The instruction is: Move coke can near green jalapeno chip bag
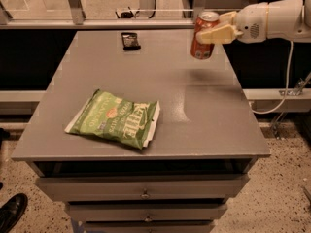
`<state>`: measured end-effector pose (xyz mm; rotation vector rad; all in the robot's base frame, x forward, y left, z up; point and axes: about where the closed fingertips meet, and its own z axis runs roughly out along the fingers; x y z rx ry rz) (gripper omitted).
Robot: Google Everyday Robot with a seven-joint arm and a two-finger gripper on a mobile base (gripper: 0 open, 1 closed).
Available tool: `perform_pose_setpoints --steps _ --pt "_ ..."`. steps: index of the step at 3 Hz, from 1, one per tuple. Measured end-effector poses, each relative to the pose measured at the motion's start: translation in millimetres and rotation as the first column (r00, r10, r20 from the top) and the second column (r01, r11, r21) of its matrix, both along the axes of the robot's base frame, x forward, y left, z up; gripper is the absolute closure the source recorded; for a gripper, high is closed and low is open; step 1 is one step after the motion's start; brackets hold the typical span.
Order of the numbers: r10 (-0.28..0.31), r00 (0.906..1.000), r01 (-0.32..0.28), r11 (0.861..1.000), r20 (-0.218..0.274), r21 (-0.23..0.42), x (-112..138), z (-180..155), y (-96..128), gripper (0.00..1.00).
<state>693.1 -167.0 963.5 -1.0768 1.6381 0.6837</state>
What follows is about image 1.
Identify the green jalapeno chip bag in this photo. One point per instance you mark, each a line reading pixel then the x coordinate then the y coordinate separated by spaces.
pixel 110 117

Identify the middle grey drawer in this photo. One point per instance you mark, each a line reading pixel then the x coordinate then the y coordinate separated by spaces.
pixel 146 212

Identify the grey drawer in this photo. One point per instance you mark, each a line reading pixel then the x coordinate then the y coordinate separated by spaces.
pixel 152 227
pixel 142 188
pixel 146 212

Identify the grey metal railing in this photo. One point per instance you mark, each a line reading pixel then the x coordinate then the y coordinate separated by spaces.
pixel 108 14

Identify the grey drawer cabinet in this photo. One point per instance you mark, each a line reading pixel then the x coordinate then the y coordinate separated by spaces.
pixel 205 124

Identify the black leather shoe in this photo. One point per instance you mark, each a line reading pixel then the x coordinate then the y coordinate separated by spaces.
pixel 12 211

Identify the top grey drawer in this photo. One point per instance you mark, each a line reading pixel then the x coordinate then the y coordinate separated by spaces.
pixel 142 188

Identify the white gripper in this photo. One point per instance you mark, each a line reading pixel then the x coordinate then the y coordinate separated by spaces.
pixel 251 23

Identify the metal floor bracket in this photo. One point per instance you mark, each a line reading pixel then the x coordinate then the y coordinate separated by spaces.
pixel 296 91

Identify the bottom grey drawer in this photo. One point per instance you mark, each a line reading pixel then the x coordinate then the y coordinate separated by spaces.
pixel 152 227

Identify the red coke can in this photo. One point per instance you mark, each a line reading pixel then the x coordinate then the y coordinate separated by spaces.
pixel 201 46

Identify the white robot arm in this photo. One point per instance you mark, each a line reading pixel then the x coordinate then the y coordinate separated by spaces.
pixel 285 19

